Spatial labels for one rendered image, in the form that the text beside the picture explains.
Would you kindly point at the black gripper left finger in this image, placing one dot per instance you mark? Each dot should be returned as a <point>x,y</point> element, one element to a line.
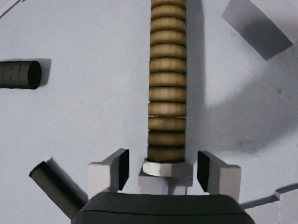
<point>110,175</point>

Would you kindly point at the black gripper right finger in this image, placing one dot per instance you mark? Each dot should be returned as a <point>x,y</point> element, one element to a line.
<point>217,177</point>

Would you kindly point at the grey metal clamp band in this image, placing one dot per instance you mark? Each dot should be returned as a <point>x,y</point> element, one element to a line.
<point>178,170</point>

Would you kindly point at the black cylinder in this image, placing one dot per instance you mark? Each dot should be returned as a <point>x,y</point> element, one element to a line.
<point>56,190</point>

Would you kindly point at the short black hose piece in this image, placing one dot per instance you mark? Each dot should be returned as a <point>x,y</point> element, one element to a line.
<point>16,74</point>

